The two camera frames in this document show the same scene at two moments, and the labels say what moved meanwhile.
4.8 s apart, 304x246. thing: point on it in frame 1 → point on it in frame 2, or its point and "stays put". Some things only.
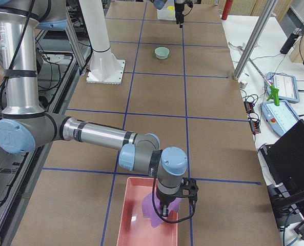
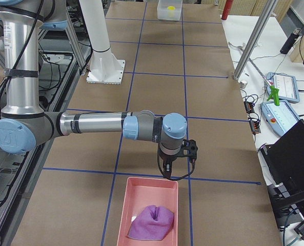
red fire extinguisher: x=226 y=9 stays put
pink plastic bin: x=136 y=229 stays put
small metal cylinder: x=243 y=84 stays put
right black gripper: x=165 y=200 → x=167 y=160
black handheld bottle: x=290 y=41 stays put
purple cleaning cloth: x=148 y=211 → x=153 y=223
